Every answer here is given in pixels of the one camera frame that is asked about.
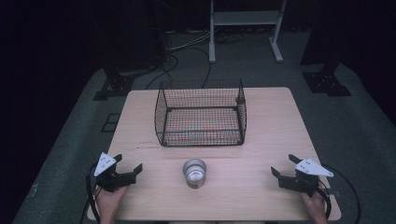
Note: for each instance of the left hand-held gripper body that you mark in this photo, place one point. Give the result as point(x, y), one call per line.
point(109, 174)

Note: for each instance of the person's right hand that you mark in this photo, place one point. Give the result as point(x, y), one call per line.
point(315, 207)

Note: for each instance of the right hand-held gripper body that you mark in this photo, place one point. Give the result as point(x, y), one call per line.
point(303, 177)

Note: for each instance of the metal tin can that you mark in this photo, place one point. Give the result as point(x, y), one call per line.
point(194, 173)

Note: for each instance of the white metal desk frame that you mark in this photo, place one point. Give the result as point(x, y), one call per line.
point(246, 29)

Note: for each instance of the person's left hand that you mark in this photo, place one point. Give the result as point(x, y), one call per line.
point(111, 202)

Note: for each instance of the black stand base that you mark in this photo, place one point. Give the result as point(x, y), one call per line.
point(325, 82)
point(113, 87)

